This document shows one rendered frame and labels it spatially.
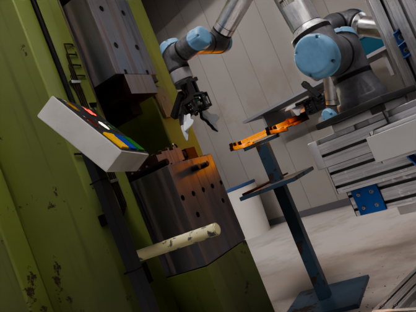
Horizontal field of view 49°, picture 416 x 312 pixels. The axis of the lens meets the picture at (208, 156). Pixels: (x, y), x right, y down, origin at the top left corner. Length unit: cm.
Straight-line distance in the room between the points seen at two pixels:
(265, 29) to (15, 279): 430
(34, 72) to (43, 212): 57
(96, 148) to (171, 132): 104
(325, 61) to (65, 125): 78
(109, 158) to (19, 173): 78
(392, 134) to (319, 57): 27
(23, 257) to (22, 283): 11
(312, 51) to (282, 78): 429
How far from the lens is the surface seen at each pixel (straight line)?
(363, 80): 140
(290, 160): 571
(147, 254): 180
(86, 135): 143
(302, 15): 133
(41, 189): 204
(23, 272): 214
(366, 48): 440
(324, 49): 127
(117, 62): 209
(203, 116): 164
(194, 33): 155
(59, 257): 206
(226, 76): 613
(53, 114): 148
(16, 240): 216
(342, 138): 143
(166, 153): 207
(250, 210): 571
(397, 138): 122
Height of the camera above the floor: 76
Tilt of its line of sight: 4 degrees up
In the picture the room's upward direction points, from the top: 22 degrees counter-clockwise
